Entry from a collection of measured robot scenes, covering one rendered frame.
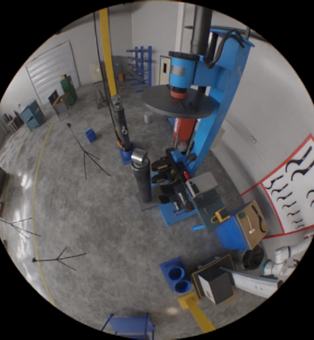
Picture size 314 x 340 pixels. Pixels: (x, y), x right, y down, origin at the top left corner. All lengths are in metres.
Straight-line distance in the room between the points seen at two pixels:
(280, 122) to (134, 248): 3.64
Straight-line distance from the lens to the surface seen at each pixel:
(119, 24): 11.68
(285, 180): 2.72
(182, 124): 0.82
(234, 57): 1.10
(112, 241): 2.73
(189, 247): 2.70
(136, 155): 1.20
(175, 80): 0.87
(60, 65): 11.87
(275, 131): 2.60
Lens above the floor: 2.58
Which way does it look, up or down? 59 degrees down
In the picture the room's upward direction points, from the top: 3 degrees clockwise
